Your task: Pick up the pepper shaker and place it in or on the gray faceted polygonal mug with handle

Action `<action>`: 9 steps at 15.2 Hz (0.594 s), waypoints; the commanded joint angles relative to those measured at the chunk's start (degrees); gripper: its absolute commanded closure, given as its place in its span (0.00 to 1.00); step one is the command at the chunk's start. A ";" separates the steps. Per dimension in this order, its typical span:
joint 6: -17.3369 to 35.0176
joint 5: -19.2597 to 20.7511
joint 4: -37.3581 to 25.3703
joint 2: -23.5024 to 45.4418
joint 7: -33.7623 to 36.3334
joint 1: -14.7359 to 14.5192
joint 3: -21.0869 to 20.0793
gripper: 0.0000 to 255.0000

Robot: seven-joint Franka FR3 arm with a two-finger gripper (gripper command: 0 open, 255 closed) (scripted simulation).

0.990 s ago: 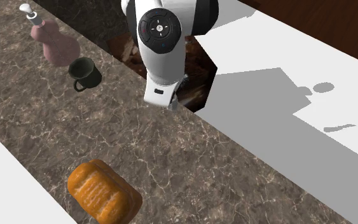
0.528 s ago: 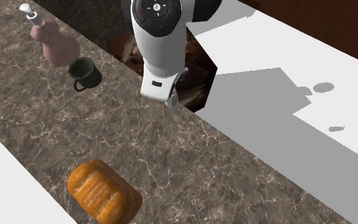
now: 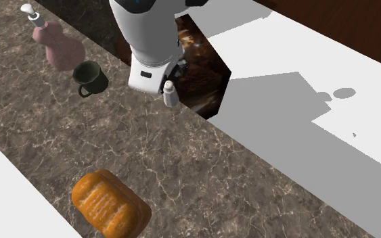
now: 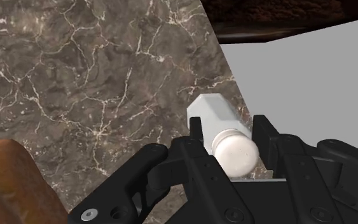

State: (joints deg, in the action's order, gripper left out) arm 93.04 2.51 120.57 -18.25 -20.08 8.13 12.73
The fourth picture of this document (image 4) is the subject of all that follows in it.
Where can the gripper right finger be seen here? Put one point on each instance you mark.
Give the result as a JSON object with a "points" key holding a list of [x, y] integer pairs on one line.
{"points": [[302, 173]]}

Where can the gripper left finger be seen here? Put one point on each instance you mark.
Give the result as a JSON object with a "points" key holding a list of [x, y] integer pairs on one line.
{"points": [[194, 173]]}

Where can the white salt shaker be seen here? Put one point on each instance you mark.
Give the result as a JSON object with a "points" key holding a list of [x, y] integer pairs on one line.
{"points": [[225, 133]]}

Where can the brown bread loaf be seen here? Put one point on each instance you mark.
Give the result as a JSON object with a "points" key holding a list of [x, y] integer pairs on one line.
{"points": [[9, 186]]}

